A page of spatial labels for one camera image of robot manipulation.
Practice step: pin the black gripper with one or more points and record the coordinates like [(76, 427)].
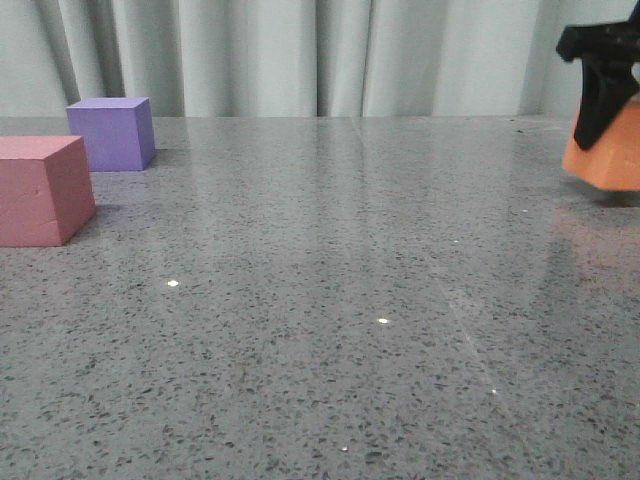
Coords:
[(608, 52)]

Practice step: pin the orange foam cube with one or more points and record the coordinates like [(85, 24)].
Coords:
[(612, 163)]

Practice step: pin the light grey curtain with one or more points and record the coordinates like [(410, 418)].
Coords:
[(295, 58)]

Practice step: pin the purple foam cube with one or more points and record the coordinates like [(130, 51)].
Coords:
[(117, 131)]

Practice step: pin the pink foam cube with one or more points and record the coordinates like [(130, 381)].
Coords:
[(46, 190)]

